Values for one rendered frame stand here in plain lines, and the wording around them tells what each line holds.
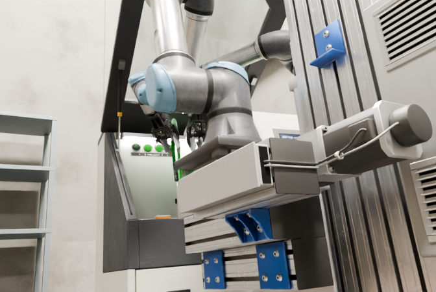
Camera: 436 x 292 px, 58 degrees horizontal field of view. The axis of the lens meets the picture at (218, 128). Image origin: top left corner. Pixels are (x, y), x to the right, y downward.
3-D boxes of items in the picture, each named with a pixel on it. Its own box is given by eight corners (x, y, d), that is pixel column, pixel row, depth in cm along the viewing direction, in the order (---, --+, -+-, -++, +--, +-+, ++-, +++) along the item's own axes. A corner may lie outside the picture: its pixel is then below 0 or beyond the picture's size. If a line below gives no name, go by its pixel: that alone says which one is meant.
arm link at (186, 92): (217, 96, 94) (189, -45, 122) (154, 91, 88) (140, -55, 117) (202, 124, 103) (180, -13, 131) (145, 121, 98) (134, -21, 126)
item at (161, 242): (139, 268, 130) (138, 219, 135) (136, 268, 133) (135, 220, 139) (298, 255, 154) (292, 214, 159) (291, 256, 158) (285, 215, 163)
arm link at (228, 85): (261, 108, 98) (255, 60, 103) (209, 105, 94) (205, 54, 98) (242, 124, 109) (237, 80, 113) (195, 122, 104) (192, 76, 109)
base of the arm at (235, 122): (276, 146, 96) (271, 109, 99) (223, 141, 88) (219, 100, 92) (241, 162, 108) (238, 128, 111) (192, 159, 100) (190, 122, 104)
